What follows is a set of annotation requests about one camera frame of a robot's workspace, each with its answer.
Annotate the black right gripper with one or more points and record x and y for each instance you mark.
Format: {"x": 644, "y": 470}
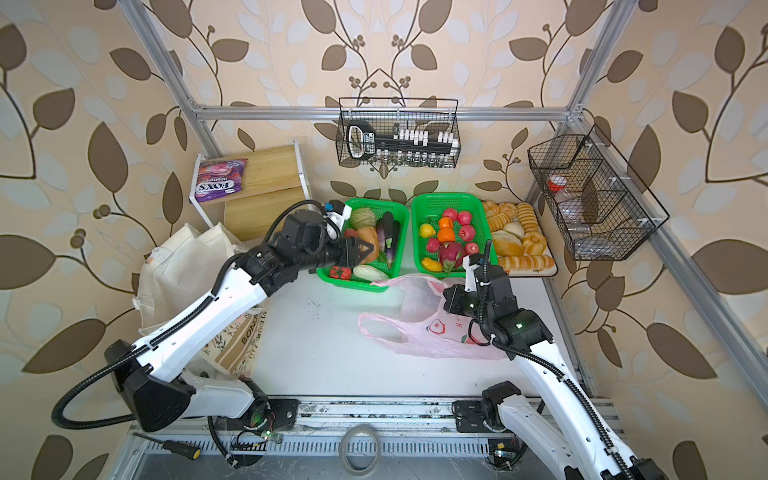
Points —
{"x": 452, "y": 303}

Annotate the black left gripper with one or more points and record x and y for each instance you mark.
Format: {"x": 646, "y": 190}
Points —
{"x": 349, "y": 246}

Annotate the red tomato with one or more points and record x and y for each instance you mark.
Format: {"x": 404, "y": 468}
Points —
{"x": 340, "y": 273}

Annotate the green cabbage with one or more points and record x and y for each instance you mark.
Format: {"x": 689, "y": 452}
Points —
{"x": 362, "y": 218}

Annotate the pink plastic bag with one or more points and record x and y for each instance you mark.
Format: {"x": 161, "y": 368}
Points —
{"x": 424, "y": 329}

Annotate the cream floral tote bag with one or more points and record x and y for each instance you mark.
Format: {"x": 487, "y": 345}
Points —
{"x": 179, "y": 272}

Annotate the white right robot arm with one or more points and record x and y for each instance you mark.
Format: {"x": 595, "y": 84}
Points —
{"x": 577, "y": 443}

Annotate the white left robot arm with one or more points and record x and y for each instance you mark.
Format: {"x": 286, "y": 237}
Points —
{"x": 150, "y": 374}

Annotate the white cucumber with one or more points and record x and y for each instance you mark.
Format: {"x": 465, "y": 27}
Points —
{"x": 369, "y": 273}

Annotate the yellow potato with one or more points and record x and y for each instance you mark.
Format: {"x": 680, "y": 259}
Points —
{"x": 369, "y": 235}

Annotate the green vegetable basket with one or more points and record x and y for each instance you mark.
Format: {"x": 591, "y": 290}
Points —
{"x": 378, "y": 207}

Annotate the purple eggplant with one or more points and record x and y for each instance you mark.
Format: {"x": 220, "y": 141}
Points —
{"x": 388, "y": 232}

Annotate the bread tray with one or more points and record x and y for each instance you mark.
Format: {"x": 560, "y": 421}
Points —
{"x": 522, "y": 249}

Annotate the pink dragon fruit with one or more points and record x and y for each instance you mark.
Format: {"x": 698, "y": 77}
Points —
{"x": 450, "y": 256}

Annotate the red apple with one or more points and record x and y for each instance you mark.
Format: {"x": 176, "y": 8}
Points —
{"x": 467, "y": 233}

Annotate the orange tangerine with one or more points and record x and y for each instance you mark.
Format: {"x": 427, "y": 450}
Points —
{"x": 446, "y": 235}

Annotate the green fruit basket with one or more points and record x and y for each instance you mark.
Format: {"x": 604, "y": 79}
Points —
{"x": 442, "y": 220}

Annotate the yellow lemon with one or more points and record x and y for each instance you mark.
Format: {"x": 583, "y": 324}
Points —
{"x": 426, "y": 231}

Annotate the white wooden shelf rack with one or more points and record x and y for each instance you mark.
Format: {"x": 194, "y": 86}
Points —
{"x": 273, "y": 180}

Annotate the black white tool set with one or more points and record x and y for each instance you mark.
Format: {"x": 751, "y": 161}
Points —
{"x": 363, "y": 142}

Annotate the purple fox's candy bag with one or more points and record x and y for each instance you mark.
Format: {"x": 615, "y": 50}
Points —
{"x": 217, "y": 179}

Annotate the black wire wall basket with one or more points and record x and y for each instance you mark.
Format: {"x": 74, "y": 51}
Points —
{"x": 433, "y": 114}

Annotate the black wire side basket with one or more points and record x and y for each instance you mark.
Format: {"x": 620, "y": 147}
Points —
{"x": 601, "y": 200}

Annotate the yellow handled screwdriver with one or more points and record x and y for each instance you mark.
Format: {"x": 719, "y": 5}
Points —
{"x": 182, "y": 449}

